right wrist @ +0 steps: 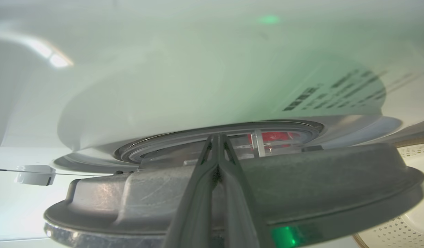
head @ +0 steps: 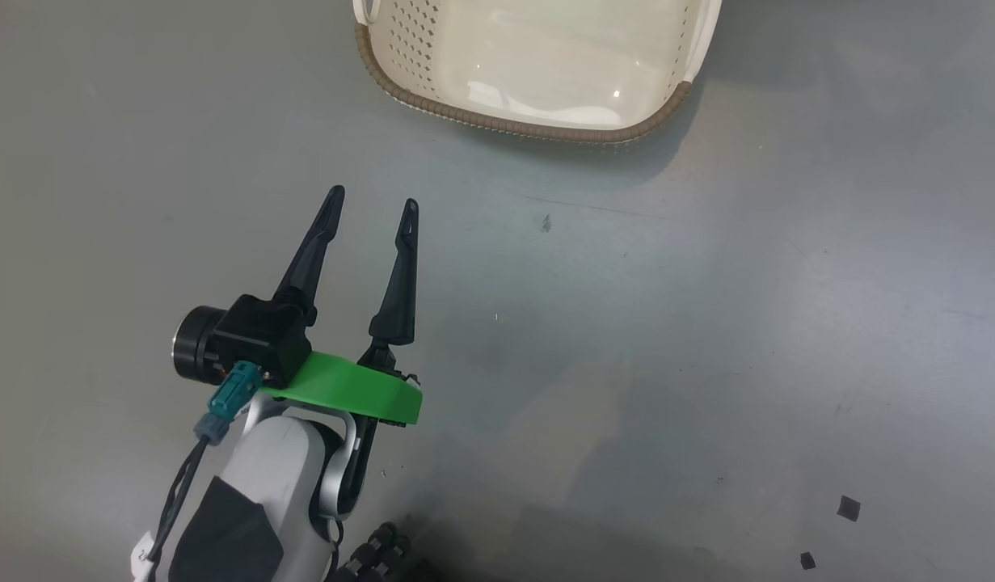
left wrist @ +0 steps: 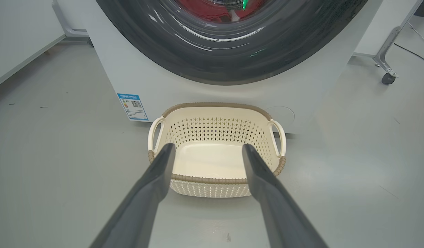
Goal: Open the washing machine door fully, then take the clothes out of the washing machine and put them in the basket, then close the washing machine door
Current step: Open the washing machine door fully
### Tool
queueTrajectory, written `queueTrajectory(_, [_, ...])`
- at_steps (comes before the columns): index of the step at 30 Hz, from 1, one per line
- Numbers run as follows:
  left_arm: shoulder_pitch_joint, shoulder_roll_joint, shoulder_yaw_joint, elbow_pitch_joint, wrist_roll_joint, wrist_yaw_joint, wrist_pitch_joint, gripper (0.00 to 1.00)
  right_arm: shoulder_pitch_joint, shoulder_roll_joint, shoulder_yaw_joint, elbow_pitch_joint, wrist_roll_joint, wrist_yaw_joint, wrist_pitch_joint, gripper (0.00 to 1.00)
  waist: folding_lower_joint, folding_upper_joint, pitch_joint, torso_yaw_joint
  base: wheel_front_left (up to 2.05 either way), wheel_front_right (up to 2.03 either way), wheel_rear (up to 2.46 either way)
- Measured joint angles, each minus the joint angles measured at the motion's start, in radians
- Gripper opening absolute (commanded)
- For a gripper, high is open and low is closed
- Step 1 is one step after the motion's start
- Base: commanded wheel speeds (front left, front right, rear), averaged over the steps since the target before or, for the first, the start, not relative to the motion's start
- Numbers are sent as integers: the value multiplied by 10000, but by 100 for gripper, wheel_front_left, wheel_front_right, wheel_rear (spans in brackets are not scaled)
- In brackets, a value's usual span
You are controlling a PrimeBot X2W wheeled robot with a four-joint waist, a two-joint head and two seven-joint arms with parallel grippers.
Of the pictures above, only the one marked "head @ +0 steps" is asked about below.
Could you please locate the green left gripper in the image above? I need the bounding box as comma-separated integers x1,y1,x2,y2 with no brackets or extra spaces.
262,185,424,428

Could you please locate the cream perforated laundry basket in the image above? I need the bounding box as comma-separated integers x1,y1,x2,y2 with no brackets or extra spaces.
353,0,723,145

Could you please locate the left camera cable teal plug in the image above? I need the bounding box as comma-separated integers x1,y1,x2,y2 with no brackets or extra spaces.
133,361,264,582

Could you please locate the black ribbed cable conduit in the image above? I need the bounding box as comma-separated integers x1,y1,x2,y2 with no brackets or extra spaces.
335,521,433,582

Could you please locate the white cable tag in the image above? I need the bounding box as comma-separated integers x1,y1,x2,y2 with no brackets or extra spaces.
132,531,157,581

